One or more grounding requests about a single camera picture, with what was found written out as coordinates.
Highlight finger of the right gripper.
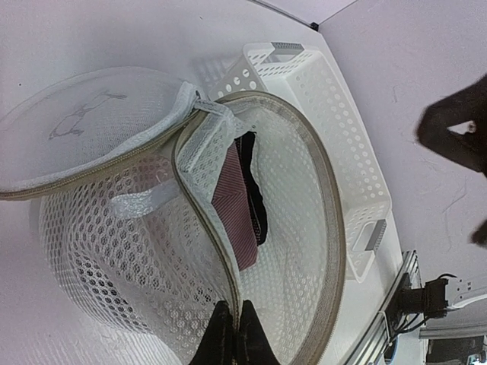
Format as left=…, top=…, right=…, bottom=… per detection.
left=470, top=221, right=487, bottom=246
left=415, top=76, right=486, bottom=174

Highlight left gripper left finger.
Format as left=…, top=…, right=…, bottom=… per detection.
left=193, top=301, right=234, bottom=365

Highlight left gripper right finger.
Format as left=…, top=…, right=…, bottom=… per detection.
left=236, top=300, right=280, bottom=365

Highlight pink bra black straps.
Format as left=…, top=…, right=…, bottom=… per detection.
left=211, top=144, right=259, bottom=271

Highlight yellow bra black straps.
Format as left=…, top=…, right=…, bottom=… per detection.
left=235, top=130, right=269, bottom=246

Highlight white mesh laundry bag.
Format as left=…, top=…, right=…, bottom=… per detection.
left=1, top=67, right=345, bottom=364

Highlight white perforated plastic basket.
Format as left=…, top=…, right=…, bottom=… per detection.
left=196, top=42, right=392, bottom=283

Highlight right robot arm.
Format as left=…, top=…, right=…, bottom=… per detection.
left=389, top=76, right=486, bottom=344

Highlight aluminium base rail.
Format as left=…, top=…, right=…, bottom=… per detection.
left=365, top=250, right=422, bottom=364

